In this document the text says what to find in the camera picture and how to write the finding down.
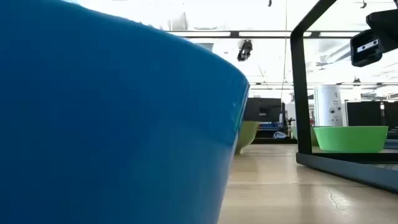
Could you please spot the bright green plastic bowl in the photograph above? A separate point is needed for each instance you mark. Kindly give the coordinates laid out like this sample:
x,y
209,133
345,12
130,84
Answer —
x,y
351,140

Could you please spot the blue plastic bowl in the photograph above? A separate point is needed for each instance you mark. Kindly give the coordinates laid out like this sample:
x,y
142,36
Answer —
x,y
109,124

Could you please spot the small black ceiling lamp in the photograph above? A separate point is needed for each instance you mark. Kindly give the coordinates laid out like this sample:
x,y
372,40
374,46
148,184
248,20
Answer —
x,y
356,80

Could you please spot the black partition panel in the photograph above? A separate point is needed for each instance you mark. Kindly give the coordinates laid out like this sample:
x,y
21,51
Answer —
x,y
363,113

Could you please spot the white round pillar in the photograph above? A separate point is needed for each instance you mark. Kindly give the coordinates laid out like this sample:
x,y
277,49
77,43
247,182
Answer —
x,y
328,105

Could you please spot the pale green bowl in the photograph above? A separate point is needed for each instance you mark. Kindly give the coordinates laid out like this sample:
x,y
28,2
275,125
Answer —
x,y
314,137

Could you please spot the black monitor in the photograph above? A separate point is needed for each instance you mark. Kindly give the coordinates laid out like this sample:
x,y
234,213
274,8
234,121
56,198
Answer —
x,y
262,109

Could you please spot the white rounded object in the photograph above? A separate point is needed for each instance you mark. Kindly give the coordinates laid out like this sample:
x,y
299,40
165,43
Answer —
x,y
280,135

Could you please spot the blue storage bins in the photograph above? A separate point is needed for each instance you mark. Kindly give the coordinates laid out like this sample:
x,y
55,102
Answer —
x,y
270,125

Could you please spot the olive green bowl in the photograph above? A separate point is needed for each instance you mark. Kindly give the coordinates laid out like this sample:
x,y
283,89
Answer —
x,y
247,133

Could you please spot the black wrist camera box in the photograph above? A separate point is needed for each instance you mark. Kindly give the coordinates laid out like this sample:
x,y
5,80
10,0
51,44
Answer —
x,y
365,54

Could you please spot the black metal frame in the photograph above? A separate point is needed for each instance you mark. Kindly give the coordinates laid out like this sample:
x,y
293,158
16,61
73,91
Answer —
x,y
300,93

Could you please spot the thin black frame crossbar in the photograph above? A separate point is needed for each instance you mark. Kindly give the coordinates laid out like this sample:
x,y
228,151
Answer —
x,y
267,83

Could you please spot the black overhead camera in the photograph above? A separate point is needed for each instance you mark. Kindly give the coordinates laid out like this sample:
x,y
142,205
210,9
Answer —
x,y
245,49

